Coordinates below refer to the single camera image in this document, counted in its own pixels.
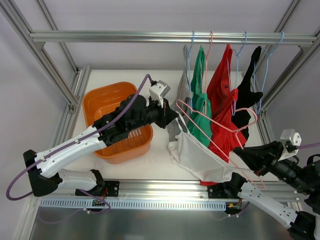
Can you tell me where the white slotted cable duct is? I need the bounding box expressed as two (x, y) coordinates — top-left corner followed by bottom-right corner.
(40, 198), (227, 212)

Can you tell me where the aluminium hanging rail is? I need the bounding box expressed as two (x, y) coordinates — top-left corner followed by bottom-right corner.
(29, 30), (319, 47)

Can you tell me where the blue hanger under black shirt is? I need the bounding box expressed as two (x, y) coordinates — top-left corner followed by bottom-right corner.
(253, 31), (285, 116)

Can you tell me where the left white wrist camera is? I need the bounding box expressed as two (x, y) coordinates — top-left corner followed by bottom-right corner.
(149, 80), (171, 108)

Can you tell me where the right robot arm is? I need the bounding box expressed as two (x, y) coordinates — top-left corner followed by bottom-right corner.
(223, 141), (320, 240)

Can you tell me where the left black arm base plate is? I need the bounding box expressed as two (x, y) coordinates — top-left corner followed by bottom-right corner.
(75, 180), (120, 197)

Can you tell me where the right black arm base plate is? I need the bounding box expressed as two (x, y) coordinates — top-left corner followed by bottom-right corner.
(207, 179), (248, 199)

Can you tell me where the red shirt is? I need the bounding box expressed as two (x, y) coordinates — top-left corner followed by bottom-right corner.
(199, 44), (247, 187)

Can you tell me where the black shirt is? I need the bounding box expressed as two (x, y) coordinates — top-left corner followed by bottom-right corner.
(231, 46), (263, 129)

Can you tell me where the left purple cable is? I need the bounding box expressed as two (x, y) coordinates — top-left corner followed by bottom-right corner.
(5, 73), (154, 215)

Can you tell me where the grey shirt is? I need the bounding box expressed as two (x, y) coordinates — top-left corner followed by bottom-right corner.
(167, 45), (193, 142)

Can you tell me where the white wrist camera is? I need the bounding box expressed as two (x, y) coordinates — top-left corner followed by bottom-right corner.
(279, 129), (302, 161)
(149, 80), (171, 108)

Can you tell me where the white tank top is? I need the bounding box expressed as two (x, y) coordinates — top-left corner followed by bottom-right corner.
(166, 117), (237, 183)

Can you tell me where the orange plastic basket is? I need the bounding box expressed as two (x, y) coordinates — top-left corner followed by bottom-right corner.
(82, 81), (153, 165)

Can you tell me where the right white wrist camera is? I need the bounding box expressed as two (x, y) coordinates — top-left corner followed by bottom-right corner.
(279, 129), (302, 161)

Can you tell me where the green shirt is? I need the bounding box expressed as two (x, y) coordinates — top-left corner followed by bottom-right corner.
(188, 46), (213, 147)

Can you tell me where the aluminium front frame rail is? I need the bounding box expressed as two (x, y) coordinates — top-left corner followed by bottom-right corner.
(41, 179), (301, 203)

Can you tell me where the blue hanger under red shirt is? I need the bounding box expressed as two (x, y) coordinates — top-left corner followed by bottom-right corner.
(226, 31), (248, 116)

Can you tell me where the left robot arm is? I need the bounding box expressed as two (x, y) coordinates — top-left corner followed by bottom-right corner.
(23, 94), (178, 197)

